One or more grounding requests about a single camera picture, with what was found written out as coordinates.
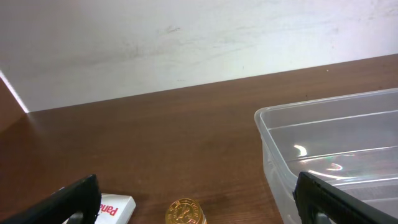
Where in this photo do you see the clear plastic container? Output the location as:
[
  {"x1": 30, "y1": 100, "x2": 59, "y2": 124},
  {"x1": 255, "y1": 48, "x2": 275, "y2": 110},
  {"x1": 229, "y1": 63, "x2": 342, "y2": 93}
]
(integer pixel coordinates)
[{"x1": 254, "y1": 88, "x2": 397, "y2": 223}]

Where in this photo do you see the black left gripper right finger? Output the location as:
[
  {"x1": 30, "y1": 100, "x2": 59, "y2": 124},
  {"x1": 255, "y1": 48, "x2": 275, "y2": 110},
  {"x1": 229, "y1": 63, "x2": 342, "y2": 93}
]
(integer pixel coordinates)
[{"x1": 293, "y1": 172, "x2": 397, "y2": 224}]

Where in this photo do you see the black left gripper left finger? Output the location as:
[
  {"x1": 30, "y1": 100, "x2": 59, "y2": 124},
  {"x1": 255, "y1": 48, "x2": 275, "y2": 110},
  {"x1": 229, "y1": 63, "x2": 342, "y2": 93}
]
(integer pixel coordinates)
[{"x1": 2, "y1": 174, "x2": 101, "y2": 224}]

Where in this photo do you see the white Panadol medicine box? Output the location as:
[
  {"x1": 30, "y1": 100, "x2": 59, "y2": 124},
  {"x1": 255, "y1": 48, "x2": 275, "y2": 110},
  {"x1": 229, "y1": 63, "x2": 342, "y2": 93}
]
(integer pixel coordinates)
[{"x1": 95, "y1": 194, "x2": 136, "y2": 224}]

